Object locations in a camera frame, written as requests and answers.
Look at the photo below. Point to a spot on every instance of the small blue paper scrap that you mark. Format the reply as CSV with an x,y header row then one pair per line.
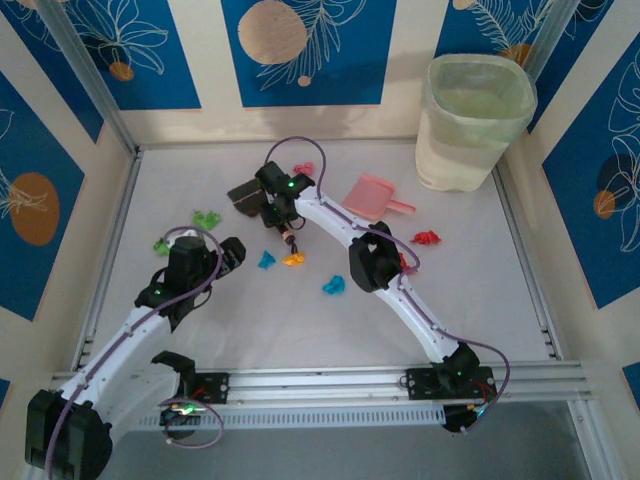
x,y
266,260

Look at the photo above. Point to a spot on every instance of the dark brown hand brush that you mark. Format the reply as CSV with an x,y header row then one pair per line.
x,y
245,197

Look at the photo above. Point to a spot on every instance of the green paper scrap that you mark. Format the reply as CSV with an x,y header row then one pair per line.
x,y
207,219
161,247

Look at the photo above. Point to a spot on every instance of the orange paper scrap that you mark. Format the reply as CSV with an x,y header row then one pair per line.
x,y
294,259

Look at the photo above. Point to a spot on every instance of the pink plastic dustpan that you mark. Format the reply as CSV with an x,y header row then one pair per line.
x,y
367,195

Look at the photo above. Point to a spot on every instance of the large blue paper scrap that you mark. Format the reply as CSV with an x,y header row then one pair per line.
x,y
334,286

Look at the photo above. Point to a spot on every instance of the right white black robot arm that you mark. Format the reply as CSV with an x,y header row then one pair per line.
x,y
425,320

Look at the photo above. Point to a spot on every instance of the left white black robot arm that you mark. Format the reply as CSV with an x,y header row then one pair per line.
x,y
140,336

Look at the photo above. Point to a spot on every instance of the red crumpled paper scrap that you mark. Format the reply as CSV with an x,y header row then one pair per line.
x,y
426,237
402,260

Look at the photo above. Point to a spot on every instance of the translucent trash bin with liner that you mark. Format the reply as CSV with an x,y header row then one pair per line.
x,y
465,150

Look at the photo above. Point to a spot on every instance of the aluminium frame bar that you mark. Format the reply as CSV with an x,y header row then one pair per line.
x,y
531,260
90,75
106,260
587,440
560,25

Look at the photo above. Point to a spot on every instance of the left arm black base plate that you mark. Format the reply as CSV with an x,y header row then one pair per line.
x,y
215,387

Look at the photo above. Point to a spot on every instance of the long aluminium mounting rail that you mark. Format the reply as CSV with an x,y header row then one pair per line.
x,y
325,382

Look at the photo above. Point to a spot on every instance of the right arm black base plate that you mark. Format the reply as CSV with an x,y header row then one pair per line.
x,y
422,384

